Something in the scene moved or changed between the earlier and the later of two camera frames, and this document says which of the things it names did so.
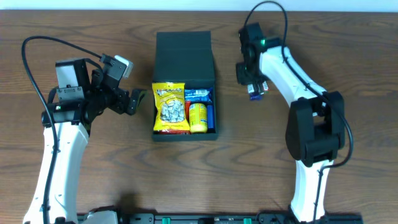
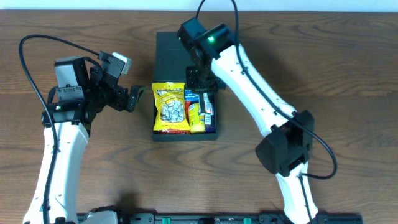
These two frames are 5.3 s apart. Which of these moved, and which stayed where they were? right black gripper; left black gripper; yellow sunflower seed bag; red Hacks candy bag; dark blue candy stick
Moved: right black gripper; dark blue candy stick
Stayed: yellow sunflower seed bag; red Hacks candy bag; left black gripper
